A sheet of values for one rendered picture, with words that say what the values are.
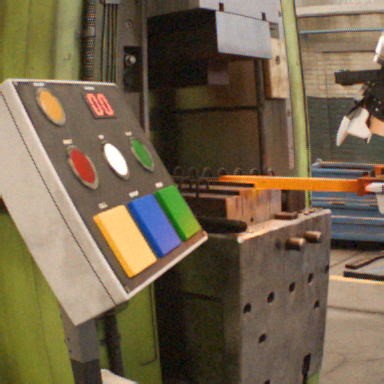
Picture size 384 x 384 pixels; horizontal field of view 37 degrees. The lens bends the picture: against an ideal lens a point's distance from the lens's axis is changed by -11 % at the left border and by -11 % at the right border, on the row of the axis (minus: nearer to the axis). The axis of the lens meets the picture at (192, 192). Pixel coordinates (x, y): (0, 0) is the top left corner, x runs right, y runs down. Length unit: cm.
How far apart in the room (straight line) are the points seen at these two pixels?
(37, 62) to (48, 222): 54
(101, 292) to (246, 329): 63
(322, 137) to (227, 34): 889
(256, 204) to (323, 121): 878
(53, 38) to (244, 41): 42
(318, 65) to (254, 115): 854
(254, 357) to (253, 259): 22
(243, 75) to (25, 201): 104
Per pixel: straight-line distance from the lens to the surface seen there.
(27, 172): 66
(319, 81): 1010
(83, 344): 86
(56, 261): 65
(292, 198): 143
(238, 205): 126
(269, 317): 130
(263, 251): 124
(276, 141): 163
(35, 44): 116
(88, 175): 69
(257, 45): 134
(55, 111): 71
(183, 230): 84
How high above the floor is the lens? 114
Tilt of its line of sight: 7 degrees down
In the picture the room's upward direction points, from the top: 2 degrees counter-clockwise
